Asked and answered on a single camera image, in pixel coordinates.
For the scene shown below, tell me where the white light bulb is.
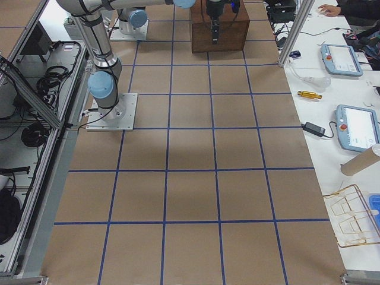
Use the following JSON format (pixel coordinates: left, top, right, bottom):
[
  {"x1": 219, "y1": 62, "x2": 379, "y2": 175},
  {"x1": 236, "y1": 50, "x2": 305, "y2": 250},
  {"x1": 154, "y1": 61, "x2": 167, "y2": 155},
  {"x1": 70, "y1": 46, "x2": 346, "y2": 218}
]
[{"x1": 287, "y1": 58, "x2": 331, "y2": 89}]

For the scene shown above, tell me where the black monitor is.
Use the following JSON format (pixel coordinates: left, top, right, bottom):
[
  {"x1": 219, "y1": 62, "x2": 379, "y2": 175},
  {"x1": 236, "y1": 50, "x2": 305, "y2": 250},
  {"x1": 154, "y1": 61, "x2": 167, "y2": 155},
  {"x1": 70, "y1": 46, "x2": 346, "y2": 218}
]
[{"x1": 16, "y1": 21, "x2": 52, "y2": 62}]

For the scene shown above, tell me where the gold metal connector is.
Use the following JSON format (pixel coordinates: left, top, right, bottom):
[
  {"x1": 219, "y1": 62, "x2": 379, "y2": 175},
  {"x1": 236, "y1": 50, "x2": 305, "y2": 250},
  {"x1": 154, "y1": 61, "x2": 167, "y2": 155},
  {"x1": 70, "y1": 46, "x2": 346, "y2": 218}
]
[{"x1": 297, "y1": 91, "x2": 322, "y2": 100}]

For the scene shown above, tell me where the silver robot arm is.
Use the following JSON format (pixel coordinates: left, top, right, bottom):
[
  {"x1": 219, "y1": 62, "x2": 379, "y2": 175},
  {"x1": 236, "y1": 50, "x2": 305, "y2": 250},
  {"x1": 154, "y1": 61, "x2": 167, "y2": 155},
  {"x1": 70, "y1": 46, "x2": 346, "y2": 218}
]
[
  {"x1": 58, "y1": 1, "x2": 195, "y2": 121},
  {"x1": 110, "y1": 1, "x2": 240, "y2": 45}
]

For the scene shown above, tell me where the person's hand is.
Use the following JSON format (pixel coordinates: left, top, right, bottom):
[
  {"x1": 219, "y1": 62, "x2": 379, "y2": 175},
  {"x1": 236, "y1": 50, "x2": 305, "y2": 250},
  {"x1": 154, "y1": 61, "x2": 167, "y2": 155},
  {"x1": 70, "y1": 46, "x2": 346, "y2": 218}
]
[{"x1": 318, "y1": 4, "x2": 341, "y2": 17}]

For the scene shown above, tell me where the upper blue teach pendant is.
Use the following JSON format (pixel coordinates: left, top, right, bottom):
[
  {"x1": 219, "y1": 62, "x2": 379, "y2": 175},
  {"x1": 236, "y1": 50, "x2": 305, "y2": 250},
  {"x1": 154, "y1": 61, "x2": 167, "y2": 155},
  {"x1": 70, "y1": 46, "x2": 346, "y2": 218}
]
[{"x1": 320, "y1": 44, "x2": 363, "y2": 77}]

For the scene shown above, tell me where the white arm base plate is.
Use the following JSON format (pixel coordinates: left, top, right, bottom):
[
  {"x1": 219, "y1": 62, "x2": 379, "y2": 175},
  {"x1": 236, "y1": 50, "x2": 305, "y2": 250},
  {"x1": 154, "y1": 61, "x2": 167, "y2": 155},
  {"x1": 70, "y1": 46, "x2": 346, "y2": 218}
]
[
  {"x1": 110, "y1": 20, "x2": 149, "y2": 42},
  {"x1": 85, "y1": 93, "x2": 138, "y2": 131}
]

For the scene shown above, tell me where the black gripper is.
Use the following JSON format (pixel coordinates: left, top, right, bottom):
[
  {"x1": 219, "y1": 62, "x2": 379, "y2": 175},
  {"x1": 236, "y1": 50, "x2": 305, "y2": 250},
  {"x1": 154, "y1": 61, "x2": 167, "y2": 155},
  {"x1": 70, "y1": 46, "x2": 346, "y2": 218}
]
[{"x1": 206, "y1": 0, "x2": 240, "y2": 45}]

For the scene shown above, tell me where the gold wire rack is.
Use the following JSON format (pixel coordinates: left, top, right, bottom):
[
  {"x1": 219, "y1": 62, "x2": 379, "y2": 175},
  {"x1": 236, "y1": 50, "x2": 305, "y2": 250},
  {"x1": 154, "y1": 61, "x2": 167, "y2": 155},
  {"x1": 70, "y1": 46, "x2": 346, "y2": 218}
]
[{"x1": 323, "y1": 184, "x2": 379, "y2": 248}]

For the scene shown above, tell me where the aluminium diagonal frame beam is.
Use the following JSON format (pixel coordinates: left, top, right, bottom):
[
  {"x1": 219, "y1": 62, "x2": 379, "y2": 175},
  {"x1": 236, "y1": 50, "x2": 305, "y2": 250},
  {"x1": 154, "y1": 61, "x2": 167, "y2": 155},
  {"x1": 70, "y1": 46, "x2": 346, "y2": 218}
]
[{"x1": 1, "y1": 56, "x2": 63, "y2": 129}]

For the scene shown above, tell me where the cardboard tube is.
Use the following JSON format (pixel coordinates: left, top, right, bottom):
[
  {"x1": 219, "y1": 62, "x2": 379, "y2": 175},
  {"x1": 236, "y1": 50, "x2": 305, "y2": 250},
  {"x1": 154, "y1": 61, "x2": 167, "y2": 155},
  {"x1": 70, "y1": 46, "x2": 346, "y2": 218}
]
[{"x1": 340, "y1": 144, "x2": 379, "y2": 176}]

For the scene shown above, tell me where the blue plastic lid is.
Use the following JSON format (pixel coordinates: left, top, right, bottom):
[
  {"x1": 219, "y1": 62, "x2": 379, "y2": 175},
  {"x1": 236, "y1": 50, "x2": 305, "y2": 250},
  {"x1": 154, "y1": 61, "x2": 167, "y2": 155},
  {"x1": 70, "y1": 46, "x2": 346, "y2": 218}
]
[{"x1": 368, "y1": 194, "x2": 380, "y2": 228}]

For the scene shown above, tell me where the dark wooden drawer box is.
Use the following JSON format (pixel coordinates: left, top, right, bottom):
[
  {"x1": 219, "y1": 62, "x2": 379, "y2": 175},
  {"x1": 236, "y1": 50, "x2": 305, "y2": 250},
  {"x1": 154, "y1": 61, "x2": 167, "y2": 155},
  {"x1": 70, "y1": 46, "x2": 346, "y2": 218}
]
[{"x1": 190, "y1": 1, "x2": 250, "y2": 53}]

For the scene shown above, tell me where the black coiled cable bundle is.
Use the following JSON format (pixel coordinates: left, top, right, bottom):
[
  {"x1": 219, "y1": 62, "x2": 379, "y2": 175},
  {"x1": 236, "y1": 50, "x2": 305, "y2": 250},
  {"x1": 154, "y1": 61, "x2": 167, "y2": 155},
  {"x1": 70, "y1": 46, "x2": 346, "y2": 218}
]
[{"x1": 21, "y1": 121, "x2": 48, "y2": 149}]

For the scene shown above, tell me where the aluminium frame post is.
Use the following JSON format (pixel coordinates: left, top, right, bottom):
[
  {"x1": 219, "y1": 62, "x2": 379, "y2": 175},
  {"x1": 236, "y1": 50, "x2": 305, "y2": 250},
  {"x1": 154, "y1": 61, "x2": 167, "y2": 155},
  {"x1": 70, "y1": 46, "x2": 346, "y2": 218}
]
[{"x1": 278, "y1": 0, "x2": 315, "y2": 68}]

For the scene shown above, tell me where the black power adapter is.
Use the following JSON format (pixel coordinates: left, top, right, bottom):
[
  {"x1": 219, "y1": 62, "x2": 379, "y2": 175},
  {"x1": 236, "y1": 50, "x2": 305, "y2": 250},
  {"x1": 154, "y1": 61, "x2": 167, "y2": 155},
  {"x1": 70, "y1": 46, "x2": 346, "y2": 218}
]
[{"x1": 301, "y1": 122, "x2": 325, "y2": 137}]

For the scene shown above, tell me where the person's dark sleeved forearm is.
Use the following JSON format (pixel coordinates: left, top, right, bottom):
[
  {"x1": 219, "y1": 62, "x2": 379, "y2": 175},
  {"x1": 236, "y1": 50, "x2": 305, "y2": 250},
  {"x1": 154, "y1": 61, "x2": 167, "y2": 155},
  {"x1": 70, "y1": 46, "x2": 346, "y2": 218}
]
[{"x1": 338, "y1": 1, "x2": 379, "y2": 26}]

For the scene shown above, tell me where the lower blue teach pendant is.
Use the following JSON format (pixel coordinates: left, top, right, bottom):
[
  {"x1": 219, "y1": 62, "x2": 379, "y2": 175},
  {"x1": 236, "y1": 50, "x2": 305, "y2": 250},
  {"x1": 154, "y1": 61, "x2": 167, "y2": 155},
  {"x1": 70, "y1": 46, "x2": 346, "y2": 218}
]
[{"x1": 335, "y1": 104, "x2": 379, "y2": 152}]

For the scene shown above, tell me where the blue teach pendant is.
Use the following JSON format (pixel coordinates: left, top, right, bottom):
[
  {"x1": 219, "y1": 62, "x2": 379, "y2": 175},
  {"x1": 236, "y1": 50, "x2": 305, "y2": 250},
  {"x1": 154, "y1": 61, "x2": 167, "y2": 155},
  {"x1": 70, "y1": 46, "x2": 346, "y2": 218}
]
[
  {"x1": 335, "y1": 104, "x2": 379, "y2": 152},
  {"x1": 320, "y1": 44, "x2": 363, "y2": 77}
]

